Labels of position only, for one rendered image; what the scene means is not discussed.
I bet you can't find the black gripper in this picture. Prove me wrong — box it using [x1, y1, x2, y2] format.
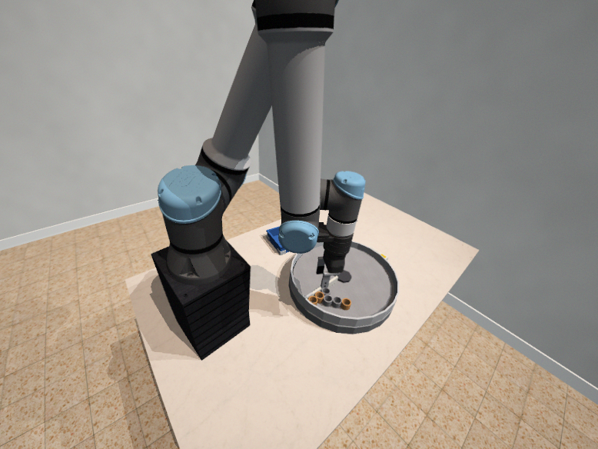
[316, 215, 357, 288]

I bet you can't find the blue plastic crate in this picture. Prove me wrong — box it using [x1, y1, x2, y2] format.
[266, 226, 289, 255]

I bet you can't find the grey round turntable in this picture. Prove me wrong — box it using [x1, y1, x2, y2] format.
[289, 241, 399, 334]

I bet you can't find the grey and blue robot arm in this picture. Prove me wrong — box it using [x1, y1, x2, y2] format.
[158, 0, 366, 285]

